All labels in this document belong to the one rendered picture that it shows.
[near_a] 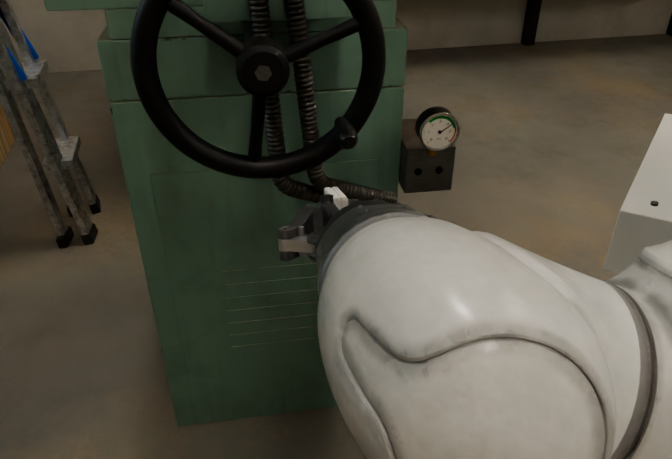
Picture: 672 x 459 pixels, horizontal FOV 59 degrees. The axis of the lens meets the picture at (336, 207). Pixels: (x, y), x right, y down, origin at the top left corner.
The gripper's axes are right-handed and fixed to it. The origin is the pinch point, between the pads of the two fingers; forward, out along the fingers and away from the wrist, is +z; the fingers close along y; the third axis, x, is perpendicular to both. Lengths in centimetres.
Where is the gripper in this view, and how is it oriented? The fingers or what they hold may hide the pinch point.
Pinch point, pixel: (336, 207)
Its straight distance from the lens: 59.1
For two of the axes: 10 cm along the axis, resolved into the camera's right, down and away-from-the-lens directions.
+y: -9.9, 0.8, -1.3
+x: 0.5, 9.8, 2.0
